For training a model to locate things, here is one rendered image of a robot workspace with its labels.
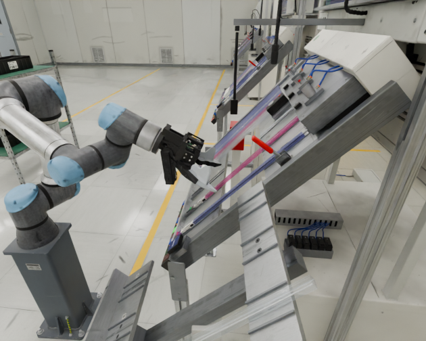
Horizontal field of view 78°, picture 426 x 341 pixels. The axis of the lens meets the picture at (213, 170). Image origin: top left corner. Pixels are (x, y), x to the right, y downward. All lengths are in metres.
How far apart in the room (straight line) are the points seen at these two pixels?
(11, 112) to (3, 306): 1.28
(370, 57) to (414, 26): 0.08
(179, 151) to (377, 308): 0.76
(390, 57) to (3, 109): 0.94
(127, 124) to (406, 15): 0.62
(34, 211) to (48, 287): 0.38
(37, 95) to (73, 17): 9.89
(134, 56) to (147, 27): 1.03
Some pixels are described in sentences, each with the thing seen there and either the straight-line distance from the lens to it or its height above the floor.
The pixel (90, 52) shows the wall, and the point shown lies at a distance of 10.76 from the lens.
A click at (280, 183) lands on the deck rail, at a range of 0.65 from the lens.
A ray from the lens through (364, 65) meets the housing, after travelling 0.61.
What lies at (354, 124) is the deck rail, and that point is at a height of 1.16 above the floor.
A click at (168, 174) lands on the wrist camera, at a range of 0.75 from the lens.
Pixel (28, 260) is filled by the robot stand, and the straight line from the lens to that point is 1.36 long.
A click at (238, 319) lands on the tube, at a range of 0.41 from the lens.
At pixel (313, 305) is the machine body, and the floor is 0.57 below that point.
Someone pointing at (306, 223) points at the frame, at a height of 0.64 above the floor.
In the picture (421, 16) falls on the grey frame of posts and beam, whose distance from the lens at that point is 0.62.
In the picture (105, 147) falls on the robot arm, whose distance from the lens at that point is 0.76.
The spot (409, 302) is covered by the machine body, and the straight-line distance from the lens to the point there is 1.05.
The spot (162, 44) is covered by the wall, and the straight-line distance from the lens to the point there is 9.75.
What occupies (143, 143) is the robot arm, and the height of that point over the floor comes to 1.07.
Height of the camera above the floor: 1.34
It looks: 29 degrees down
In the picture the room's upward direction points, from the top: straight up
